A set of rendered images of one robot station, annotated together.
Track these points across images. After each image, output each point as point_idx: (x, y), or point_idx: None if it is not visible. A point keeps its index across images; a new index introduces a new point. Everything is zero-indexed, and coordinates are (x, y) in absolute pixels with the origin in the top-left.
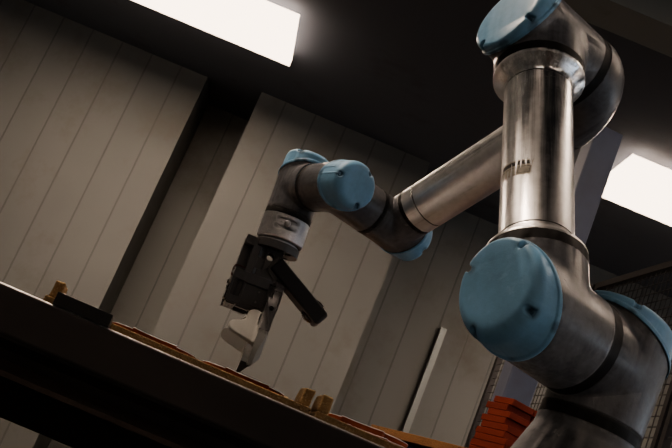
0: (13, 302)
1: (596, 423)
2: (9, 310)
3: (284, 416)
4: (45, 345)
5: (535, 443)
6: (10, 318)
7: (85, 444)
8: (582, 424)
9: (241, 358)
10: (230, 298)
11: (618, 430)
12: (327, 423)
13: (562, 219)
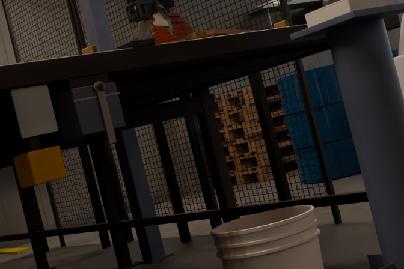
0: (121, 55)
1: None
2: (122, 59)
3: (222, 39)
4: (142, 65)
5: None
6: (125, 62)
7: (9, 151)
8: None
9: None
10: (143, 15)
11: None
12: (234, 33)
13: None
